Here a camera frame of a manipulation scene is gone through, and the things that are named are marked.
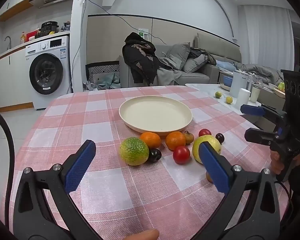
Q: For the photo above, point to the white marble coffee table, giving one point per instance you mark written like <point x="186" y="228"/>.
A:
<point x="205" y="91"/>

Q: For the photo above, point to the black jacket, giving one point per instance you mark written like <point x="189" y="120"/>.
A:
<point x="140" y="57"/>

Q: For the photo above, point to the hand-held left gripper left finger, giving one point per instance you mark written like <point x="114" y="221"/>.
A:
<point x="81" y="165"/>

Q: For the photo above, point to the large grey cushion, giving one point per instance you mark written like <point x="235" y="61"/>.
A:
<point x="178" y="55"/>

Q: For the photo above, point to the wall outlet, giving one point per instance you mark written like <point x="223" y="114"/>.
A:
<point x="142" y="33"/>

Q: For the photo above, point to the yellow lime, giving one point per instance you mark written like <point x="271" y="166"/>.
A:
<point x="229" y="100"/>

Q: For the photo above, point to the person's left hand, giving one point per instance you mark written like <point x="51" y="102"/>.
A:
<point x="143" y="235"/>

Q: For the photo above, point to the pink checked tablecloth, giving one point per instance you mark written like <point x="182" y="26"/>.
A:
<point x="102" y="120"/>

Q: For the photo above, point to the orange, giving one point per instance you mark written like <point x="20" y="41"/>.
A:
<point x="175" y="140"/>
<point x="151" y="140"/>

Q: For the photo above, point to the white curtain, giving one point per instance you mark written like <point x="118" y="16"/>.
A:
<point x="265" y="35"/>

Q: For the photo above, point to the small brown fruit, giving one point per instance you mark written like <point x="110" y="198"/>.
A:
<point x="189" y="137"/>

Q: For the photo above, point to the kitchen faucet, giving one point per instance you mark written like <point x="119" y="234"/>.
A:
<point x="8" y="41"/>

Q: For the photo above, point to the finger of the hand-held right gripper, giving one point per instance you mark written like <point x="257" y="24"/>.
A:
<point x="251" y="110"/>
<point x="258" y="136"/>

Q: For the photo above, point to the rough green round fruit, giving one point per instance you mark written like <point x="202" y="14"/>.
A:
<point x="133" y="151"/>

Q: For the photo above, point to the dark clothes pile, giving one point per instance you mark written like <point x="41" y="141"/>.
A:
<point x="202" y="53"/>

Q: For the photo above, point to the cream round plate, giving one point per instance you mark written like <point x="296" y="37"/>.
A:
<point x="155" y="112"/>

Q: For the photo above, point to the patterned storage box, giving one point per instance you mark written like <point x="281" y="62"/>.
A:
<point x="102" y="70"/>

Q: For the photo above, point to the yellow bottle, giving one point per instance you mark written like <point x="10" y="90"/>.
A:
<point x="22" y="38"/>

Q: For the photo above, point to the grey blanket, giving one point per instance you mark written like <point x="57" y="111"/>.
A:
<point x="167" y="73"/>

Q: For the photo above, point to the white kettle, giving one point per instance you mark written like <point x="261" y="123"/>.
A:
<point x="238" y="83"/>

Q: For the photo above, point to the black pressure cooker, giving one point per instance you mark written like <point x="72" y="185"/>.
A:
<point x="48" y="28"/>

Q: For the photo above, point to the grey duvet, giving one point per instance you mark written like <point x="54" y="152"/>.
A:
<point x="262" y="71"/>

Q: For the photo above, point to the white kitchen cabinet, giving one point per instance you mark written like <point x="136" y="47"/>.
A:
<point x="10" y="80"/>

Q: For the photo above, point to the fruit bowl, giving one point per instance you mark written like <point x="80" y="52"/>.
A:
<point x="280" y="90"/>

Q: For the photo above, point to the white washing machine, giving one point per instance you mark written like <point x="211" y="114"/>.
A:
<point x="48" y="72"/>

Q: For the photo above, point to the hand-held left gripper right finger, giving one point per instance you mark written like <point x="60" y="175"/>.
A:
<point x="215" y="165"/>

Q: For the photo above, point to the crumpled paper bags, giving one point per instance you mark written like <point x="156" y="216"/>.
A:
<point x="102" y="82"/>

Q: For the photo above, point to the small red tomato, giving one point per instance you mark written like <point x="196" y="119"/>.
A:
<point x="205" y="132"/>

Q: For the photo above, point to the white cup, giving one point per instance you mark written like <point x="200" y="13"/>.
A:
<point x="243" y="97"/>

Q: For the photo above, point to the large red tomato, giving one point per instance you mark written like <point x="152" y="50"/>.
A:
<point x="181" y="155"/>

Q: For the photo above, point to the grey sofa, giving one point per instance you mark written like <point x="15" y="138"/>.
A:
<point x="207" y="72"/>

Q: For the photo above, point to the red box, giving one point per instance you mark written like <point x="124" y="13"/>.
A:
<point x="32" y="35"/>

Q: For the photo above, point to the yellow-green smooth fruit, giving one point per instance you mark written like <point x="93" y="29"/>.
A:
<point x="211" y="140"/>

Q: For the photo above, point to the small grey cushion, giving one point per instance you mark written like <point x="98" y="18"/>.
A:
<point x="196" y="63"/>

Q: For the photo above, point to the wooden wall cabinet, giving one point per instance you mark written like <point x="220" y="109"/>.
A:
<point x="12" y="11"/>

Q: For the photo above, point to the glass cup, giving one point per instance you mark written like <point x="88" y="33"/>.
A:
<point x="255" y="93"/>

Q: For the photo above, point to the light blue pillow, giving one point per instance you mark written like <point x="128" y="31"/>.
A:
<point x="226" y="65"/>

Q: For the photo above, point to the blue bowl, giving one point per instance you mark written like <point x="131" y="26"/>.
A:
<point x="227" y="81"/>

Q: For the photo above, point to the green lime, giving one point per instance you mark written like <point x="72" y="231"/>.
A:
<point x="218" y="95"/>

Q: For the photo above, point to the person's right hand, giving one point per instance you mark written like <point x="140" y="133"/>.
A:
<point x="274" y="162"/>

